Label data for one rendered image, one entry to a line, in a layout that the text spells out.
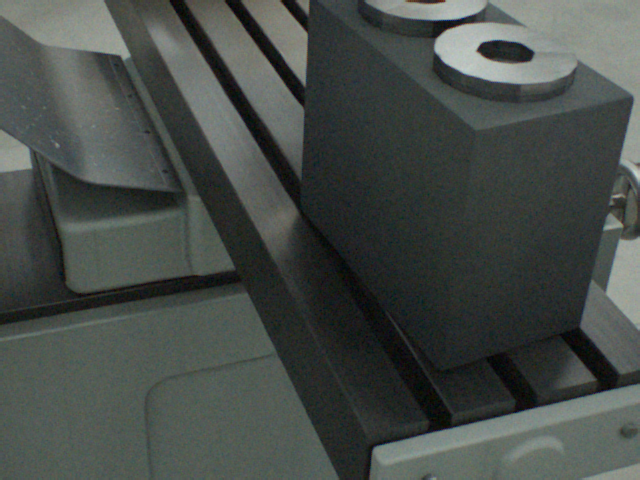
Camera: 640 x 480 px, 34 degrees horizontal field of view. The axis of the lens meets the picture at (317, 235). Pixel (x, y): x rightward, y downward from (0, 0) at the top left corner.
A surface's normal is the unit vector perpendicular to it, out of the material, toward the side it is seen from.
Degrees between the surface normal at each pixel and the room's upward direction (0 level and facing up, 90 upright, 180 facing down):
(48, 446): 90
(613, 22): 0
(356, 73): 90
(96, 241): 90
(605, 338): 0
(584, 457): 90
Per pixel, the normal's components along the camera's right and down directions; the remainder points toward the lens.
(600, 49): 0.04, -0.82
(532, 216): 0.44, 0.52
